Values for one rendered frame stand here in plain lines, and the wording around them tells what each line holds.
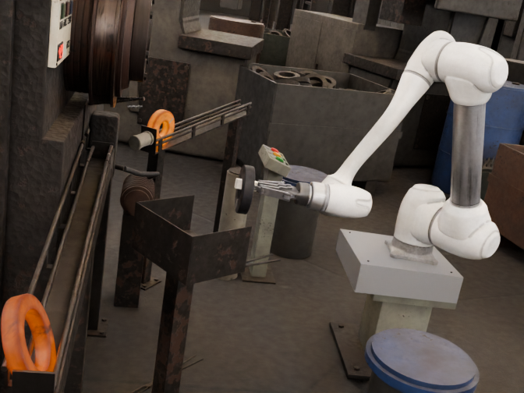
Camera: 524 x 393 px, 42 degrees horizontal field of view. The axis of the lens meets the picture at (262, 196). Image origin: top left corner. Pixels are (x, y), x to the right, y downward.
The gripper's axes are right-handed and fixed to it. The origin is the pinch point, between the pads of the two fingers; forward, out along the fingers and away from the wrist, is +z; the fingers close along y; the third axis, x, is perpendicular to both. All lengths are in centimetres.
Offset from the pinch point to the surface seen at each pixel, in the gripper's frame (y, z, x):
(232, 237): -34.6, 6.7, -4.4
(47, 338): -78, 47, -14
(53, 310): -59, 48, -19
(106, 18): 5, 50, 41
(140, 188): 49, 31, -24
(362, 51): 379, -142, 19
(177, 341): -27, 15, -42
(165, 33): 294, 28, 9
